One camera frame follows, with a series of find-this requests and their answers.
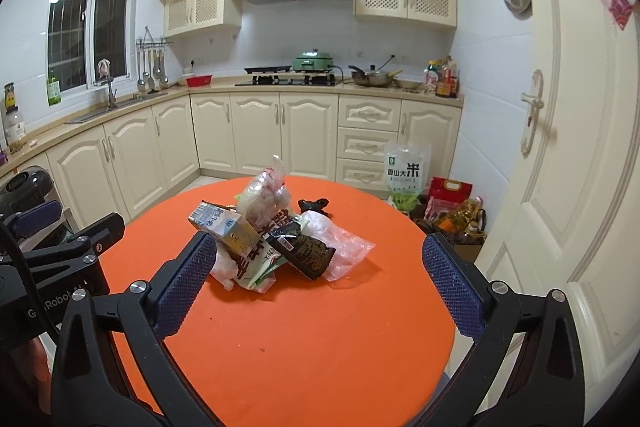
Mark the black rice cooker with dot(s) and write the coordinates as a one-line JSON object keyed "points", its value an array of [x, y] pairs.
{"points": [[26, 190]]}

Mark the condiment bottles group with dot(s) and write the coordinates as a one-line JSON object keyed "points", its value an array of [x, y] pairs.
{"points": [[441, 78]]}

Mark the window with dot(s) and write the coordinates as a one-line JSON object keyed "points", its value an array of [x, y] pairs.
{"points": [[87, 42]]}

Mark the gas stove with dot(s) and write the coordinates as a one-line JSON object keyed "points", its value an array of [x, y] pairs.
{"points": [[285, 76]]}

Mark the milk carton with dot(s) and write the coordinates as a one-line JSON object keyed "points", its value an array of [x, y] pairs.
{"points": [[226, 225]]}

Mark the white plastic bag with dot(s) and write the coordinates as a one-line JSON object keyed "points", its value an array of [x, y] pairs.
{"points": [[224, 270]]}

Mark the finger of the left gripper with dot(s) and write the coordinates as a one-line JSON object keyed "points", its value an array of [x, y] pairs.
{"points": [[93, 240], [25, 224]]}

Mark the white door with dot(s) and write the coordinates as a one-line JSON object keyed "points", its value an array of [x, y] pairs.
{"points": [[570, 220]]}

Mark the white jar on counter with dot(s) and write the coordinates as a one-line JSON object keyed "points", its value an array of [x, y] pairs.
{"points": [[14, 129]]}

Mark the door handle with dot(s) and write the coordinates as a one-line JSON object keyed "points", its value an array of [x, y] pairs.
{"points": [[533, 100]]}

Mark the green electric cooker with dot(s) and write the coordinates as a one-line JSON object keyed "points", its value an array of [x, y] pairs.
{"points": [[313, 61]]}

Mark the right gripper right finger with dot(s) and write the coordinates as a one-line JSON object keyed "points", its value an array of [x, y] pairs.
{"points": [[524, 367]]}

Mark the sink faucet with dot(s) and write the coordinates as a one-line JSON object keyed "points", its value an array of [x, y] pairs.
{"points": [[105, 79]]}

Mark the lower cabinets with counter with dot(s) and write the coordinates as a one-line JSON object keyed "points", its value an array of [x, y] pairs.
{"points": [[129, 159]]}

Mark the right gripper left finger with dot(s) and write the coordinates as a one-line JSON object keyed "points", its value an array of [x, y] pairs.
{"points": [[113, 367]]}

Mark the clear bag with round bread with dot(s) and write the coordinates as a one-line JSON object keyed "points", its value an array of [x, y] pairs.
{"points": [[265, 195]]}

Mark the wok with lid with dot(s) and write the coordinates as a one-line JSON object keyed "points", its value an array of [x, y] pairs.
{"points": [[374, 77]]}

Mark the pink translucent plastic bag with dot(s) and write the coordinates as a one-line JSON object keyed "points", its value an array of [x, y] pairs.
{"points": [[349, 249]]}

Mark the green dish soap bottle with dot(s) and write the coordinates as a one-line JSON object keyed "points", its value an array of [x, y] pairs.
{"points": [[53, 88]]}

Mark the dark brown snack wrapper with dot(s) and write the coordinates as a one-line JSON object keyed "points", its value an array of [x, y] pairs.
{"points": [[308, 255]]}

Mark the round table orange cloth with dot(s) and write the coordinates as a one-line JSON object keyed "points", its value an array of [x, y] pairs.
{"points": [[366, 350]]}

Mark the red basin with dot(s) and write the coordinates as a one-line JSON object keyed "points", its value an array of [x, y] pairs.
{"points": [[199, 81]]}

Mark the hanging utensil rack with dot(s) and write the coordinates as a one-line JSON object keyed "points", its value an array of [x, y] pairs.
{"points": [[151, 64]]}

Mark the black small object on table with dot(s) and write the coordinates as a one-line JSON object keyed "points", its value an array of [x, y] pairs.
{"points": [[318, 205]]}

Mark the glutinous rice flour bag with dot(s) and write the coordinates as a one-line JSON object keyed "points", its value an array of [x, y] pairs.
{"points": [[256, 270]]}

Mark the rice bag on floor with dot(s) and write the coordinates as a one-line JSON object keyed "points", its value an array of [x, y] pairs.
{"points": [[406, 169]]}

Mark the cardboard box with oil bottles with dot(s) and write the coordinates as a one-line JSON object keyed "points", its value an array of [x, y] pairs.
{"points": [[462, 223]]}

